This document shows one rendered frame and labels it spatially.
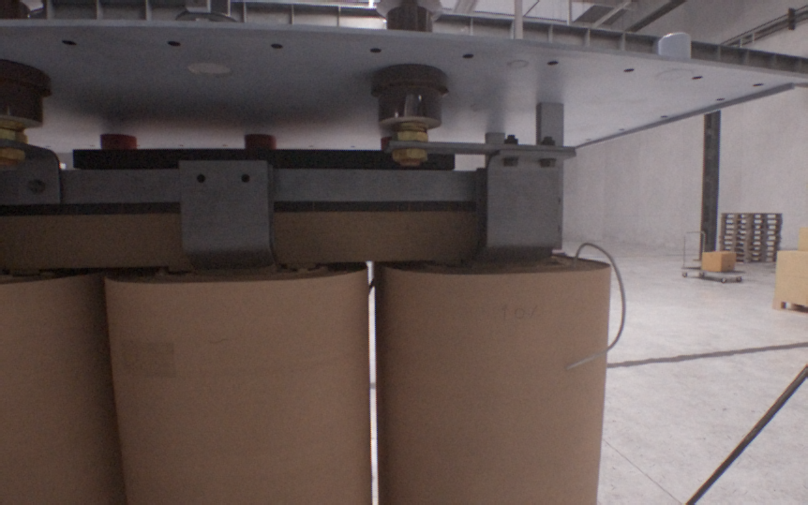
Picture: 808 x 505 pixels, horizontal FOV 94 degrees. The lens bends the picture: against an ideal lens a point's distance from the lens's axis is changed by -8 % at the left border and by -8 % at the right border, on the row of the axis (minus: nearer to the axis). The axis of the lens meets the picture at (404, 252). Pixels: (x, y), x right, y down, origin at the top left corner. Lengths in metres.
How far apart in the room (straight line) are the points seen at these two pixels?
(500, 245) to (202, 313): 0.44
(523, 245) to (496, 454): 0.33
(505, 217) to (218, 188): 0.42
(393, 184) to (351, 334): 0.24
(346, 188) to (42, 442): 0.58
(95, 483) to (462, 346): 0.63
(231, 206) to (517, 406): 0.52
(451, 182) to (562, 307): 0.26
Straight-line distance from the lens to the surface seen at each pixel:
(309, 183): 0.65
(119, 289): 0.67
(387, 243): 0.70
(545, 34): 10.38
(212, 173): 0.62
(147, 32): 0.54
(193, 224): 0.63
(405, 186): 0.66
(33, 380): 0.78
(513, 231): 0.66
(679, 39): 0.70
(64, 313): 0.77
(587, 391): 0.74
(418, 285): 0.63
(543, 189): 0.68
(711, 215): 13.22
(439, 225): 0.72
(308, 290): 0.58
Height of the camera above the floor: 1.16
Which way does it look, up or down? 5 degrees down
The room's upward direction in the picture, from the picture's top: straight up
